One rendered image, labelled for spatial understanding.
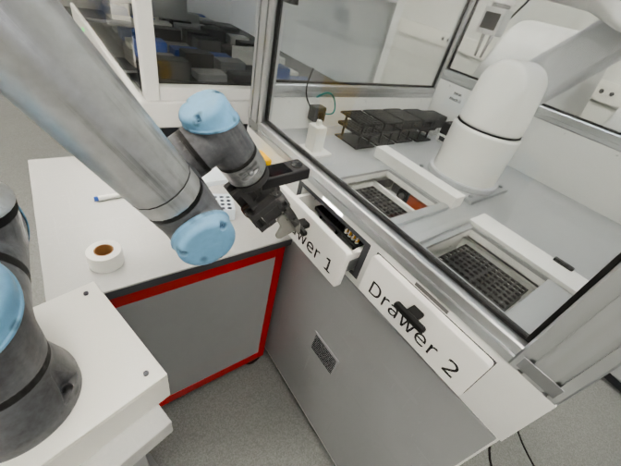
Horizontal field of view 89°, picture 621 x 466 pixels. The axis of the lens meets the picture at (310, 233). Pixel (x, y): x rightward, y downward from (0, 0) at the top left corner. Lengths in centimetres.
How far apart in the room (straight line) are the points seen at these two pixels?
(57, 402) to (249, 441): 95
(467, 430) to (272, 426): 85
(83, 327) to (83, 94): 44
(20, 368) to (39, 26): 35
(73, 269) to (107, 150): 58
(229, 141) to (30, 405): 42
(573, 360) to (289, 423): 109
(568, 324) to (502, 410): 21
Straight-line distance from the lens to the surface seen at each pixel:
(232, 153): 52
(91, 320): 67
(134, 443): 64
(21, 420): 55
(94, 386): 61
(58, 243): 96
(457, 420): 79
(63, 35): 31
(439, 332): 67
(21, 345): 48
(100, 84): 32
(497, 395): 69
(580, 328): 57
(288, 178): 63
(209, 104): 49
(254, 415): 146
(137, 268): 85
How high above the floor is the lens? 136
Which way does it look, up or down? 38 degrees down
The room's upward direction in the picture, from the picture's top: 15 degrees clockwise
